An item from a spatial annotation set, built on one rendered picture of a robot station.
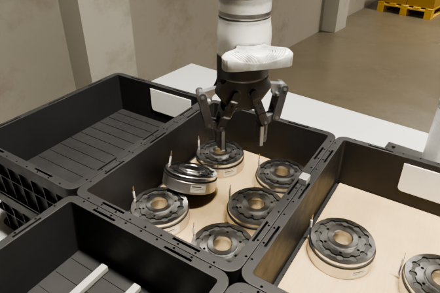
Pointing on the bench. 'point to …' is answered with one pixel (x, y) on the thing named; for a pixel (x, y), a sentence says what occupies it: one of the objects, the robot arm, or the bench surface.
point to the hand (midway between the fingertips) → (240, 138)
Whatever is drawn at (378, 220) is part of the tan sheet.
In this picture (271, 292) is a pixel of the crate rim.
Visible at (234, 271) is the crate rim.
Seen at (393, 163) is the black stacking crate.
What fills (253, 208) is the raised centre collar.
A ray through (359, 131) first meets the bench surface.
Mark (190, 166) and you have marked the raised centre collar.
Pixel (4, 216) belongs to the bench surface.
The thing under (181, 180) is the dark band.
